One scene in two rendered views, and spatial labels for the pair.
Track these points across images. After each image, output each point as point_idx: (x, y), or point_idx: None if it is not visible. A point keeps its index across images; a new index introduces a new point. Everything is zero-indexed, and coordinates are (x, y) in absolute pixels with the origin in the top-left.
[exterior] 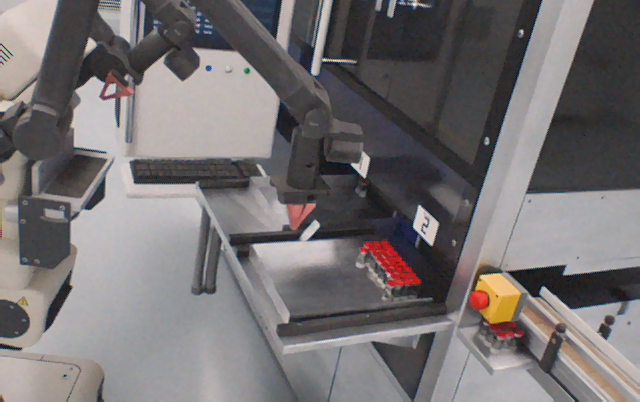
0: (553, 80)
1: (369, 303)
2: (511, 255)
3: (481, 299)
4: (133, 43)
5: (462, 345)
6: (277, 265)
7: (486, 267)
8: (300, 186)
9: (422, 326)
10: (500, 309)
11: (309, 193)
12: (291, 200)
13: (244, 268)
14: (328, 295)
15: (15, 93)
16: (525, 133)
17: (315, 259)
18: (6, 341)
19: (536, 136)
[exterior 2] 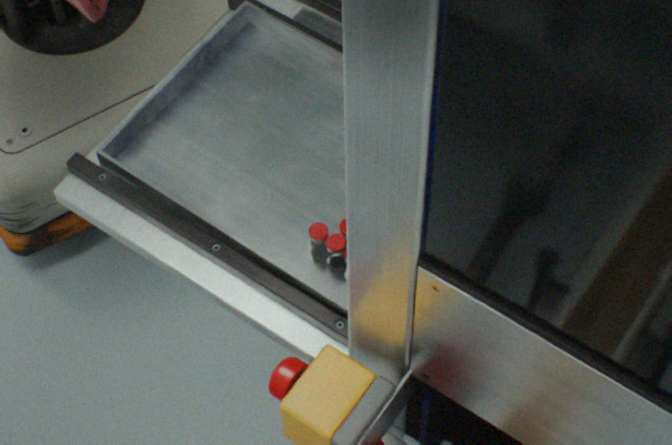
0: (384, 37)
1: (280, 235)
2: (430, 365)
3: (272, 381)
4: None
5: None
6: (261, 64)
7: (371, 342)
8: None
9: (292, 343)
10: (291, 428)
11: None
12: None
13: (209, 34)
14: (243, 171)
15: None
16: (352, 125)
17: (338, 98)
18: None
19: (389, 151)
